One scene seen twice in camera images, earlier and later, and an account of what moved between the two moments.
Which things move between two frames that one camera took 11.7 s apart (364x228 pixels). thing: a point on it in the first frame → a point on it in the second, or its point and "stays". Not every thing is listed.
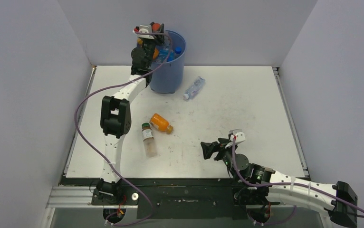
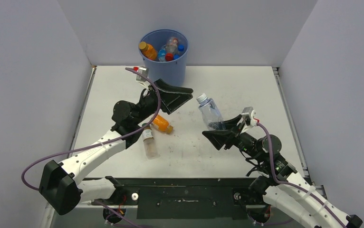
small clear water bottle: [194, 89] → [210, 112]
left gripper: [158, 40] → [170, 101]
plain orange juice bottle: [160, 123] stays
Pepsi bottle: [177, 52] stays
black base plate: [175, 198] stays
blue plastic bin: [167, 77] stays
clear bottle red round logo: [156, 26] → [172, 45]
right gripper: [208, 148] → [226, 137]
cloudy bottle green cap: [148, 140] stays
